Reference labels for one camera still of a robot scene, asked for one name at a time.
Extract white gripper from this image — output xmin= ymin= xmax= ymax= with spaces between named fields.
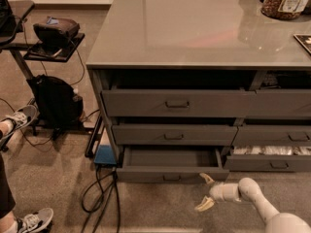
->
xmin=194 ymin=173 xmax=241 ymax=212

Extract packets in bottom right drawer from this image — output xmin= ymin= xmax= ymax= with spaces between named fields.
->
xmin=233 ymin=146 xmax=311 ymax=155

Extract grey drawer cabinet island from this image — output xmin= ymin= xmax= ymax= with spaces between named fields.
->
xmin=86 ymin=0 xmax=311 ymax=168

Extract blue box on floor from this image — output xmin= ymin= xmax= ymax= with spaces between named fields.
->
xmin=94 ymin=145 xmax=117 ymax=165

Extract grey sneaker lower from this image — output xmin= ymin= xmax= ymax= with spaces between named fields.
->
xmin=17 ymin=208 xmax=53 ymax=233

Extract grey sneaker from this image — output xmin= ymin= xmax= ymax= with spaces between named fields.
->
xmin=17 ymin=208 xmax=53 ymax=233
xmin=0 ymin=105 xmax=38 ymax=140

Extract black backpack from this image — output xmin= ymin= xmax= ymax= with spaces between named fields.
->
xmin=27 ymin=75 xmax=84 ymax=129

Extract dark tablet on counter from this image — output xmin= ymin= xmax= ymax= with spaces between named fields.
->
xmin=294 ymin=34 xmax=311 ymax=55

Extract grey sneaker upper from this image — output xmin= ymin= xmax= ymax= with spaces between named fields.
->
xmin=0 ymin=105 xmax=38 ymax=140

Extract person leg dark shorts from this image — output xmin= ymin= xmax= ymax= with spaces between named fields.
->
xmin=0 ymin=155 xmax=17 ymax=233

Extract clear jar of nuts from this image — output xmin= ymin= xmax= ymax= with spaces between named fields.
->
xmin=261 ymin=0 xmax=309 ymax=20

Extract black pouch on shelf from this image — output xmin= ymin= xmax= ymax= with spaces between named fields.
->
xmin=33 ymin=17 xmax=80 ymax=47

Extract black laptop on stand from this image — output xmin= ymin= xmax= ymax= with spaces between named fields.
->
xmin=0 ymin=0 xmax=17 ymax=37

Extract black rolling stand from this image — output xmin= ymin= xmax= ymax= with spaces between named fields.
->
xmin=0 ymin=0 xmax=104 ymax=159

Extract black floor cables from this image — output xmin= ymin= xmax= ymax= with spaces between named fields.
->
xmin=80 ymin=165 xmax=121 ymax=233

